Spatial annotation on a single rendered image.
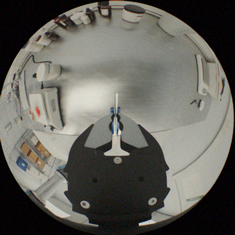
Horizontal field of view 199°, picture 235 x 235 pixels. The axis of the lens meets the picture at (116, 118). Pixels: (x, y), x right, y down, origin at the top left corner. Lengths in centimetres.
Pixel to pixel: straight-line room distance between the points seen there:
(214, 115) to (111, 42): 115
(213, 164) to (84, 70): 144
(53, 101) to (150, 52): 37
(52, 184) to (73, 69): 59
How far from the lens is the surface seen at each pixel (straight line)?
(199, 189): 152
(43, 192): 54
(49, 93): 26
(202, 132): 119
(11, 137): 276
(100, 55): 24
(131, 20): 34
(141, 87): 23
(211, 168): 130
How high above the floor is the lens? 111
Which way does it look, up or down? 59 degrees down
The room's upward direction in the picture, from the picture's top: 177 degrees clockwise
